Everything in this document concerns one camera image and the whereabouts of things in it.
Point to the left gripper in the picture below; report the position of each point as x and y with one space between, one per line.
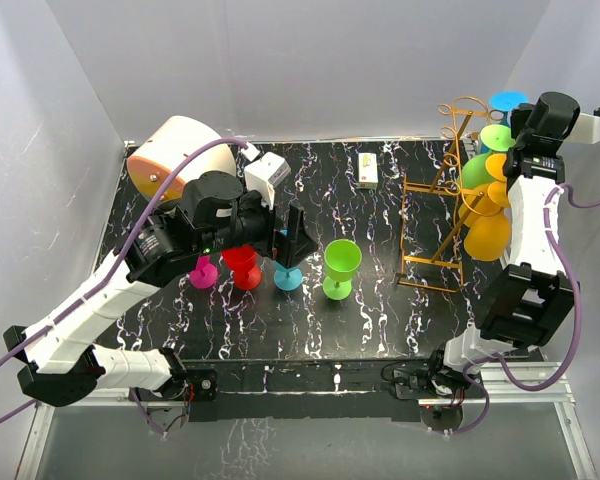
274 244

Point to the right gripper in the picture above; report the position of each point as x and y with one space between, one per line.
518 117

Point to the dark blue wine glass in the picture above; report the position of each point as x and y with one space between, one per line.
501 105

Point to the pale green wine glass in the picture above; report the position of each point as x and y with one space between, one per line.
496 138

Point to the light blue wine glass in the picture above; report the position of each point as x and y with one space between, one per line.
287 279

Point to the red wine glass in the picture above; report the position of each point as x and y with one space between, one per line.
242 261

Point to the yellow wine glass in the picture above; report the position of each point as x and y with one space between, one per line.
495 167
489 229

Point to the magenta wine glass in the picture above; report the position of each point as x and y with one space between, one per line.
205 274

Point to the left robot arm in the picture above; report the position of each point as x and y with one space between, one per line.
63 362

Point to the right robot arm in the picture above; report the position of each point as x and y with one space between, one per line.
537 289

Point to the small white box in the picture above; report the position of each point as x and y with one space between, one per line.
367 171

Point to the white cylindrical drum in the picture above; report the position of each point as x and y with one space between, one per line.
166 148

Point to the black front base bar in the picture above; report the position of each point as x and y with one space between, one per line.
299 389

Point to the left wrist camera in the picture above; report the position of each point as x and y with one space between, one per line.
264 174

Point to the gold wire glass rack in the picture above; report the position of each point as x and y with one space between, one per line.
435 201

